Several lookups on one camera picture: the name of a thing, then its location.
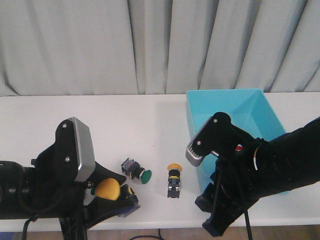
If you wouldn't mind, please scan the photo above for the yellow button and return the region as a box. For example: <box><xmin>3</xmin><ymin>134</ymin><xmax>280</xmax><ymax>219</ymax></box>
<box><xmin>167</xmin><ymin>163</ymin><xmax>182</xmax><ymax>198</ymax></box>
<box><xmin>95</xmin><ymin>177</ymin><xmax>141</xmax><ymax>218</ymax></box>

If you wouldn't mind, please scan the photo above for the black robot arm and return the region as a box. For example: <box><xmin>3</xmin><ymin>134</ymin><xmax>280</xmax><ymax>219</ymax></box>
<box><xmin>187</xmin><ymin>112</ymin><xmax>320</xmax><ymax>237</ymax></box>
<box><xmin>0</xmin><ymin>147</ymin><xmax>140</xmax><ymax>232</ymax></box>

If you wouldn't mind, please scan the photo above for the black floor cable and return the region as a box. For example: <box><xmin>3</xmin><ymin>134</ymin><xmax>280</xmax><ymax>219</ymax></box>
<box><xmin>129</xmin><ymin>228</ymin><xmax>163</xmax><ymax>240</ymax></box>

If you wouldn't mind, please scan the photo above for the white pleated curtain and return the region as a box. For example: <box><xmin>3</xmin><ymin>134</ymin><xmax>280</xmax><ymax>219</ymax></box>
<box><xmin>0</xmin><ymin>0</ymin><xmax>320</xmax><ymax>96</ymax></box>

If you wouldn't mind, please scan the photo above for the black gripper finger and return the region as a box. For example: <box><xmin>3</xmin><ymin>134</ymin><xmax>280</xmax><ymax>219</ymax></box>
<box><xmin>195</xmin><ymin>192</ymin><xmax>215</xmax><ymax>213</ymax></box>
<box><xmin>202</xmin><ymin>208</ymin><xmax>248</xmax><ymax>237</ymax></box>
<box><xmin>84</xmin><ymin>195</ymin><xmax>137</xmax><ymax>230</ymax></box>
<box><xmin>92</xmin><ymin>162</ymin><xmax>126</xmax><ymax>190</ymax></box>

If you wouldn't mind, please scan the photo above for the yellow button on table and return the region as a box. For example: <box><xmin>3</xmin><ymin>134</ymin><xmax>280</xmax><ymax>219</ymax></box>
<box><xmin>167</xmin><ymin>163</ymin><xmax>182</xmax><ymax>198</ymax></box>

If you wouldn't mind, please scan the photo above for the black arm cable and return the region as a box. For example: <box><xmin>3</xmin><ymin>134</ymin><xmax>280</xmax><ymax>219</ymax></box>
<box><xmin>22</xmin><ymin>199</ymin><xmax>88</xmax><ymax>240</ymax></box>

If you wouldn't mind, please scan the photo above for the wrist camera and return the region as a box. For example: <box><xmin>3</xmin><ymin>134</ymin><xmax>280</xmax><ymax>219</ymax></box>
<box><xmin>53</xmin><ymin>116</ymin><xmax>96</xmax><ymax>185</ymax></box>
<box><xmin>185</xmin><ymin>111</ymin><xmax>248</xmax><ymax>167</ymax></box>

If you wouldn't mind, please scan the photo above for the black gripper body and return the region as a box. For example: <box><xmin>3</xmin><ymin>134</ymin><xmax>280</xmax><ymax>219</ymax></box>
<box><xmin>22</xmin><ymin>144</ymin><xmax>98</xmax><ymax>226</ymax></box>
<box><xmin>204</xmin><ymin>139</ymin><xmax>264</xmax><ymax>225</ymax></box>

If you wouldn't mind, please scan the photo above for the green button middle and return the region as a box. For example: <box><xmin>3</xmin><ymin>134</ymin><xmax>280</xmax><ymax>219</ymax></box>
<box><xmin>120</xmin><ymin>157</ymin><xmax>152</xmax><ymax>185</ymax></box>

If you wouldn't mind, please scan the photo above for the light blue plastic box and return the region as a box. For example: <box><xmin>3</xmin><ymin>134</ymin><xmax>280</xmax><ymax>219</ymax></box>
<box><xmin>185</xmin><ymin>88</ymin><xmax>293</xmax><ymax>198</ymax></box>

